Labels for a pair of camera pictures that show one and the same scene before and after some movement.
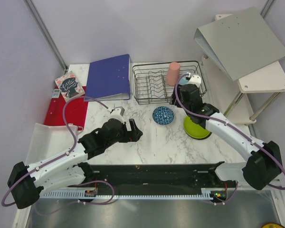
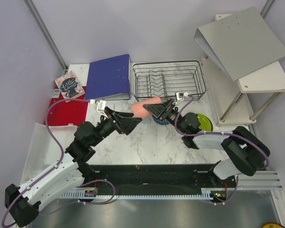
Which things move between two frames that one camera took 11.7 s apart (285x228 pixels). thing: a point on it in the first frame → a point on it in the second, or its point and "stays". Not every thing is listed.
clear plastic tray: (46, 141) stays
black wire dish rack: (150, 84) stays
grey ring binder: (241, 44) stays
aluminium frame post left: (37, 17) stays
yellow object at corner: (272, 225) stays
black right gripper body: (184, 105) → (171, 116)
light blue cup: (183, 80) → (146, 120)
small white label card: (56, 93) stays
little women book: (69, 86) stays
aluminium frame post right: (266, 8) stays
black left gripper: (133, 135) → (127, 124)
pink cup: (173, 73) → (140, 112)
